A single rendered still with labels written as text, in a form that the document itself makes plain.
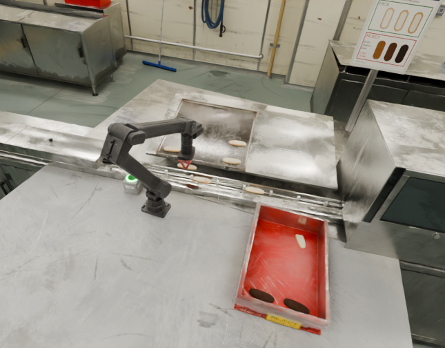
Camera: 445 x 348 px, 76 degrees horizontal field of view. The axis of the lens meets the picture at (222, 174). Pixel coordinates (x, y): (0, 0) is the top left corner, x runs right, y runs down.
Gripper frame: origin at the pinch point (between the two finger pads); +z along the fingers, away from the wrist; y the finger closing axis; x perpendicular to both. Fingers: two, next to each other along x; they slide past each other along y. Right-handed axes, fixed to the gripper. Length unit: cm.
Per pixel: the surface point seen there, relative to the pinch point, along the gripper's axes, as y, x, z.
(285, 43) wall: 370, -51, 40
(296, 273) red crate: -41, -58, 10
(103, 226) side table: -38.5, 26.7, 10.8
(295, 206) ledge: -7, -57, 7
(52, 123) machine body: 28, 96, 11
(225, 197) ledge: -9.2, -22.9, 7.5
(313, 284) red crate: -44, -65, 10
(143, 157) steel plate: 12.5, 29.5, 11.0
